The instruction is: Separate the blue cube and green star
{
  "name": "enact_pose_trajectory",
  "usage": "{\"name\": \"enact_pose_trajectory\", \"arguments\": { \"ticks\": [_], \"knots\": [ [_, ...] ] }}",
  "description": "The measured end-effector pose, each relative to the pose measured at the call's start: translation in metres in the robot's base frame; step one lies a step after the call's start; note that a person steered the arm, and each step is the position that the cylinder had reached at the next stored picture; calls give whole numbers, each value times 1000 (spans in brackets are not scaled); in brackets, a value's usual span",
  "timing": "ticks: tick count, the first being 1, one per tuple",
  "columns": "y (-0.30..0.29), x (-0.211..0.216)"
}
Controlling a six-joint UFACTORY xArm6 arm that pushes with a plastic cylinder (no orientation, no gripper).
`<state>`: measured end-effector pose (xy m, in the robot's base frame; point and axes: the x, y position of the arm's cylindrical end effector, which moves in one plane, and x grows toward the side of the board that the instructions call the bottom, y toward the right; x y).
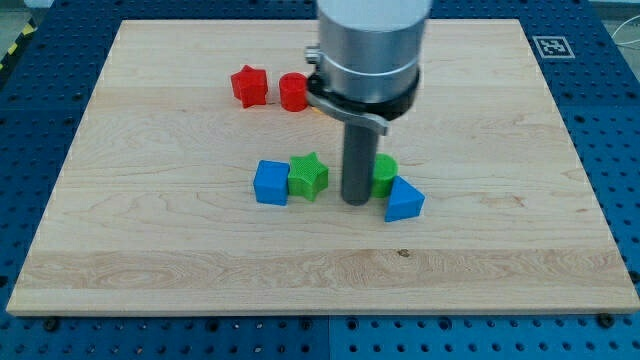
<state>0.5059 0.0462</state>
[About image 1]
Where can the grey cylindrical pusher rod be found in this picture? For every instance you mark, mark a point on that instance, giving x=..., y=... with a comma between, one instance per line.
x=358, y=160

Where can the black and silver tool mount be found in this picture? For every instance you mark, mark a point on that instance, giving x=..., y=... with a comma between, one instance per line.
x=369, y=100

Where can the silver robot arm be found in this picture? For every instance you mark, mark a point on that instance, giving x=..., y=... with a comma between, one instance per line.
x=372, y=35

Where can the green star block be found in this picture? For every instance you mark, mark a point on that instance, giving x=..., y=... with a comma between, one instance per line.
x=307, y=177

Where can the blue cube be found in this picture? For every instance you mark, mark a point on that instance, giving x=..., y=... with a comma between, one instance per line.
x=271, y=182

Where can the red star block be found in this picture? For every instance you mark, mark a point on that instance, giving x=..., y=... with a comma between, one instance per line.
x=250, y=86

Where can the green cylinder block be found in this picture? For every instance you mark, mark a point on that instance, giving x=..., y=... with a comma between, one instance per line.
x=385, y=170

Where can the blue triangular prism block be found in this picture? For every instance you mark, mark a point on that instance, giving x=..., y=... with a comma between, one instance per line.
x=405, y=201

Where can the red cylinder block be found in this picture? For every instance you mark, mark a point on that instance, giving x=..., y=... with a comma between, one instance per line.
x=292, y=88

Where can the white fiducial marker tag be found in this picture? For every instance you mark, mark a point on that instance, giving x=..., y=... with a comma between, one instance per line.
x=553, y=47

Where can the light wooden board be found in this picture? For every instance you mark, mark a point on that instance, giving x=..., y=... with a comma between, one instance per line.
x=154, y=212

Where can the yellow black hazard tape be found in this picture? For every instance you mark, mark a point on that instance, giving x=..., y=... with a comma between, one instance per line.
x=18, y=46

